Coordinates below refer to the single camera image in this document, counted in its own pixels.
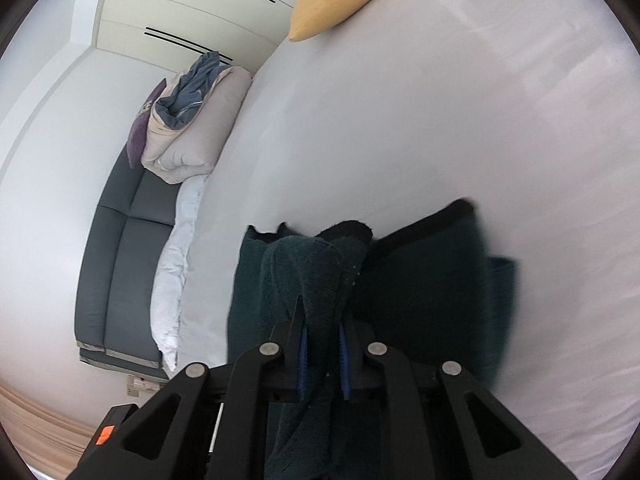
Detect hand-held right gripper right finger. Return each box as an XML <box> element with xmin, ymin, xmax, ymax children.
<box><xmin>339</xmin><ymin>317</ymin><xmax>578</xmax><ymax>480</ymax></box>

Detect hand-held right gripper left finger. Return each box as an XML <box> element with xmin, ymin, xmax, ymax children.
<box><xmin>72</xmin><ymin>294</ymin><xmax>307</xmax><ymax>480</ymax></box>

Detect dark green sweater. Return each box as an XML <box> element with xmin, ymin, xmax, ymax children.
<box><xmin>225</xmin><ymin>199</ymin><xmax>521</xmax><ymax>480</ymax></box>

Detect grey padded headboard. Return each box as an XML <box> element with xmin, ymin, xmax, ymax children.
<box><xmin>74</xmin><ymin>150</ymin><xmax>181</xmax><ymax>383</ymax></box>

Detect white pillow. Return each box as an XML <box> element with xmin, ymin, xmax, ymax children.
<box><xmin>150</xmin><ymin>174</ymin><xmax>211</xmax><ymax>373</ymax></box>

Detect folded beige duvet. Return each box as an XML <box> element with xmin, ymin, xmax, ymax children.
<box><xmin>141</xmin><ymin>65</ymin><xmax>253</xmax><ymax>185</ymax></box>

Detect white bed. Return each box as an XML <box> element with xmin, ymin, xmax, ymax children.
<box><xmin>177</xmin><ymin>0</ymin><xmax>638</xmax><ymax>480</ymax></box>

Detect purple cushion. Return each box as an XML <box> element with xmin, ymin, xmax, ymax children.
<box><xmin>127</xmin><ymin>77</ymin><xmax>168</xmax><ymax>170</ymax></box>

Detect blue-grey cloth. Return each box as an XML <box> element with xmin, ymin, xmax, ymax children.
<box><xmin>156</xmin><ymin>51</ymin><xmax>234</xmax><ymax>133</ymax></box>

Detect cream wardrobe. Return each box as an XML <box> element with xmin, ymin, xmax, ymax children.
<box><xmin>95</xmin><ymin>0</ymin><xmax>321</xmax><ymax>78</ymax></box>

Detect white wall socket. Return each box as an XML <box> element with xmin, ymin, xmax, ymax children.
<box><xmin>125</xmin><ymin>374</ymin><xmax>162</xmax><ymax>398</ymax></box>

